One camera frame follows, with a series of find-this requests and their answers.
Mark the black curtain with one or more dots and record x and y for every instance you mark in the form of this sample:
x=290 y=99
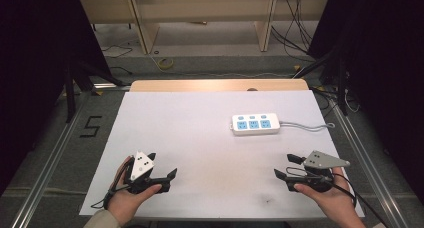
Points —
x=383 y=71
x=33 y=71

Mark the white power strip blue sockets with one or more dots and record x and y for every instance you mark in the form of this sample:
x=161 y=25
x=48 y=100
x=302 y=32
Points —
x=255 y=124

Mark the yellow tape roll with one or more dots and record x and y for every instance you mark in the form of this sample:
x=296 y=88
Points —
x=165 y=63

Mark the aluminium floor rail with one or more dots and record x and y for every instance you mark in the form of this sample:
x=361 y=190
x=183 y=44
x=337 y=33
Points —
x=370 y=168
x=46 y=168

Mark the person's left hand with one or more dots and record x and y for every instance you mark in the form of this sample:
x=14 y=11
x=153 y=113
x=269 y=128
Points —
x=125 y=201

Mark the person's right hand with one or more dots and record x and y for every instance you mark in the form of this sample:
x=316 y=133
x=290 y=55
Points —
x=336 y=198

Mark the black stand legs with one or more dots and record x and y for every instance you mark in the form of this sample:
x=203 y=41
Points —
x=333 y=68
x=83 y=78

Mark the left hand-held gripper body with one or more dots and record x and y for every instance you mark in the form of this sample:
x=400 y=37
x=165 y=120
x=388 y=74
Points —
x=141 y=166

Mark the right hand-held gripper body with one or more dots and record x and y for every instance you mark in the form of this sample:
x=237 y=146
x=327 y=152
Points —
x=321 y=160

